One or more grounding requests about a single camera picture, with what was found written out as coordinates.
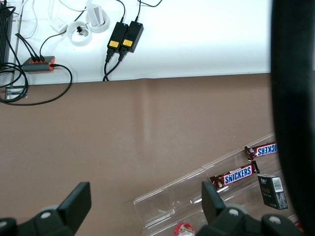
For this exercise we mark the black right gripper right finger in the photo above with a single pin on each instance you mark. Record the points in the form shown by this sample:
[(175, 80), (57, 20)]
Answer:
[(216, 214)]

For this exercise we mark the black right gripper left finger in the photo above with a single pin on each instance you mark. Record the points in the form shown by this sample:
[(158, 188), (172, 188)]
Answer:
[(66, 209)]

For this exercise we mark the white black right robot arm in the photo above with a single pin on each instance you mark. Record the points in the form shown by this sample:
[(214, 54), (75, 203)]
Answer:
[(295, 86)]

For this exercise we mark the red capped jar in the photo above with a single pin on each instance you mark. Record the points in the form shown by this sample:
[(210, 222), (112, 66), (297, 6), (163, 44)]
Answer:
[(184, 229)]

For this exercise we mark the Snickers bar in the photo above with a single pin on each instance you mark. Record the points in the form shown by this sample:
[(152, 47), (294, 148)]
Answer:
[(237, 175), (264, 150)]

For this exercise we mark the clear acrylic stepped shelf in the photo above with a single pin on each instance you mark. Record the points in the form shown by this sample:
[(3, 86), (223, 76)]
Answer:
[(172, 196)]

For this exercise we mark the small black box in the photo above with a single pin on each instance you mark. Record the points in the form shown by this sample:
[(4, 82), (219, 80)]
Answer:
[(272, 191)]

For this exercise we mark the brown table mat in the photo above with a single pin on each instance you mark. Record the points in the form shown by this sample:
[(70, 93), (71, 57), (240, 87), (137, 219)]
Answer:
[(98, 135)]

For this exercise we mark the grey orange USB hub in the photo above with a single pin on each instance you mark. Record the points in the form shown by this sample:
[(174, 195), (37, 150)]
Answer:
[(37, 67)]

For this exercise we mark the white tape roll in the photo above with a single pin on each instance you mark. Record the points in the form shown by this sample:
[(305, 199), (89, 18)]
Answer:
[(99, 29), (73, 40)]

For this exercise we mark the black power adapter yellow label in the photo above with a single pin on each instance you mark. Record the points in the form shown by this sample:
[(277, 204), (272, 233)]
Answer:
[(133, 34), (117, 34)]

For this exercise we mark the black ribbed device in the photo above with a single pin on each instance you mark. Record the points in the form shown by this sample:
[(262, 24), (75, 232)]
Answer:
[(4, 34)]

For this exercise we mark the small metal bracket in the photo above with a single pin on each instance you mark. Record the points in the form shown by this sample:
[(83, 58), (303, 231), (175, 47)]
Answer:
[(14, 93)]

